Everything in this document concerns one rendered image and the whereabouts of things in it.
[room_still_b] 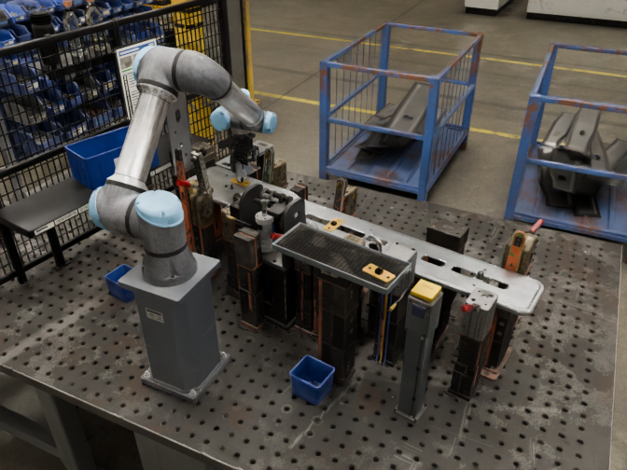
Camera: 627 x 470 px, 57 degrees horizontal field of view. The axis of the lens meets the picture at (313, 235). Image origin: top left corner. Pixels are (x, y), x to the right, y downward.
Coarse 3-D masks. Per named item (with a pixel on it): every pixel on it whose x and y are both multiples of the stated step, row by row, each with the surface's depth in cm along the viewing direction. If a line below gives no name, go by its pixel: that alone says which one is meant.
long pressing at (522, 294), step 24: (216, 168) 239; (216, 192) 222; (240, 192) 222; (288, 192) 222; (336, 216) 208; (384, 240) 195; (408, 240) 195; (432, 264) 184; (456, 264) 184; (480, 264) 184; (456, 288) 174; (528, 288) 174; (528, 312) 165
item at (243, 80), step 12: (228, 0) 499; (240, 0) 515; (204, 12) 473; (228, 12) 504; (240, 12) 521; (204, 24) 477; (216, 24) 495; (240, 24) 525; (204, 36) 481; (216, 36) 499; (240, 36) 530; (240, 48) 535; (216, 60) 507; (240, 60) 540; (240, 72) 545; (252, 72) 558; (240, 84) 551; (252, 84) 564; (252, 96) 569
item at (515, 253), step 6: (516, 234) 180; (522, 234) 179; (516, 240) 180; (522, 240) 179; (510, 246) 182; (516, 246) 181; (522, 246) 180; (510, 252) 182; (516, 252) 181; (510, 258) 183; (516, 258) 182; (510, 264) 183; (516, 264) 182; (516, 270) 183
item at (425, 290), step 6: (420, 282) 150; (426, 282) 150; (414, 288) 148; (420, 288) 148; (426, 288) 148; (432, 288) 148; (438, 288) 148; (414, 294) 147; (420, 294) 146; (426, 294) 146; (432, 294) 146; (438, 294) 148; (432, 300) 145
